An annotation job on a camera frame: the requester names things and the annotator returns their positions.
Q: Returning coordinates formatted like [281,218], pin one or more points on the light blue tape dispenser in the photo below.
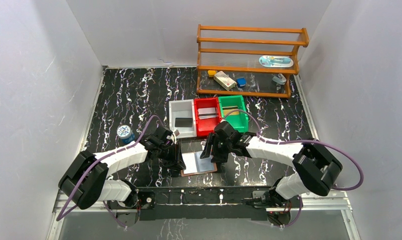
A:
[279,79]

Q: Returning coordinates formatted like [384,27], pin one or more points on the green plastic bin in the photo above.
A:
[238,120]

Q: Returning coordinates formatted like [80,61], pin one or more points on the black card in white bin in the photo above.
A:
[183,122]

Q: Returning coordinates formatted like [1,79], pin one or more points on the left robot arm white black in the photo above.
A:
[86,180]

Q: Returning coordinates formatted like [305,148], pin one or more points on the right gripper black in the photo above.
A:
[212,139]

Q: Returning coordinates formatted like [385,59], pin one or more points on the brown leather card holder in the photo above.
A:
[196,165]

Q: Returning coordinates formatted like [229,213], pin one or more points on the white plastic bin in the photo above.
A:
[182,108]

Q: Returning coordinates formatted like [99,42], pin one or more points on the black metal base frame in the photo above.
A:
[255,203]

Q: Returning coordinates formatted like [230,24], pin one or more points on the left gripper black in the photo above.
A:
[172,155]

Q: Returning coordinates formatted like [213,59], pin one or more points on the small yellow block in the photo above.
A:
[211,73]

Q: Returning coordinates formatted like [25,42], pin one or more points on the white card in red bin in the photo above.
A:
[207,113]

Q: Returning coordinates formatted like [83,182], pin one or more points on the blue patterned can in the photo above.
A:
[125,134]

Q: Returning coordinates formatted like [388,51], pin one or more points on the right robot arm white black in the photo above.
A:
[316,168]

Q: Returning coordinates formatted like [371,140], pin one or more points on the small blue block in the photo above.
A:
[241,82]

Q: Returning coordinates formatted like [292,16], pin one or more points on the gold card in green bin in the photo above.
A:
[230,110]

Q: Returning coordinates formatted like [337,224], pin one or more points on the teal packaged tool on shelf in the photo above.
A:
[271,61]

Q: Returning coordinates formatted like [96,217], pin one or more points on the wooden orange shelf rack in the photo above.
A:
[236,50]

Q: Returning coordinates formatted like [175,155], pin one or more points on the red plastic bin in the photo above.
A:
[206,126]

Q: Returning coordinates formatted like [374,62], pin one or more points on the white cardboard box on shelf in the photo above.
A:
[224,80]

